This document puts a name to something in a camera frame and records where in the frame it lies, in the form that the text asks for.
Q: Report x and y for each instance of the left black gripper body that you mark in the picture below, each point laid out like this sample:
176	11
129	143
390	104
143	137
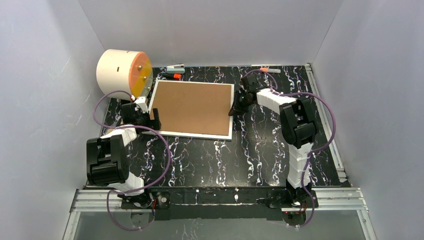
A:
151	118

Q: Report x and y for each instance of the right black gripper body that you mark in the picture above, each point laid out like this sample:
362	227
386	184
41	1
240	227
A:
239	101

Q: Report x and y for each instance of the brown cardboard backing board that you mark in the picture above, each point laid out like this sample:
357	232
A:
192	107

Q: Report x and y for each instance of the white picture frame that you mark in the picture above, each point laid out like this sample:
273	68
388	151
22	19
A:
192	135

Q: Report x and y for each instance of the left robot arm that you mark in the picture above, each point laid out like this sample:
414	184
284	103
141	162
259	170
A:
107	164

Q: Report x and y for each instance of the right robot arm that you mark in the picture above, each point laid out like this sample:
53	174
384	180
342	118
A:
298	128

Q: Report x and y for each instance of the orange grey utility knife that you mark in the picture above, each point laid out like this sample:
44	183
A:
270	70

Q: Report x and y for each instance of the cream cylindrical drum device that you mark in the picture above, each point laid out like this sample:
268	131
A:
124	72

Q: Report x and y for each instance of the black orange marker pen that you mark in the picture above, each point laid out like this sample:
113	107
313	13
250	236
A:
172	75

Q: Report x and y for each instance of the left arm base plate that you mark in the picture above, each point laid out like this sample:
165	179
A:
156	200

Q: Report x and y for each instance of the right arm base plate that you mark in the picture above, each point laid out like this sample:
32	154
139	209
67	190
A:
288	199

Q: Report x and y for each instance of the aluminium rail front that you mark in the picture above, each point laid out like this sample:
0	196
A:
329	198

